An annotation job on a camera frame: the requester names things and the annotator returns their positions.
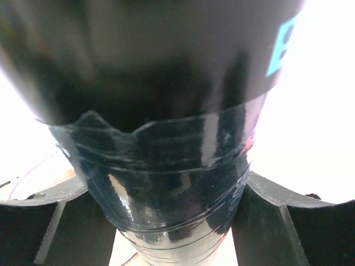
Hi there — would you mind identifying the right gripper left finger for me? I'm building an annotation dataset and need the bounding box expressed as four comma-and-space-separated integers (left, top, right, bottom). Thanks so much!
1, 177, 116, 265

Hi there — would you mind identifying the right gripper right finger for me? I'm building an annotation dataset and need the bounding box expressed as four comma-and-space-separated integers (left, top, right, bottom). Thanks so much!
231, 172, 354, 266

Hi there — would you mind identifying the black shuttlecock tube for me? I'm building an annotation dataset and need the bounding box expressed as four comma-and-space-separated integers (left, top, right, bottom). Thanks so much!
1, 1, 304, 265

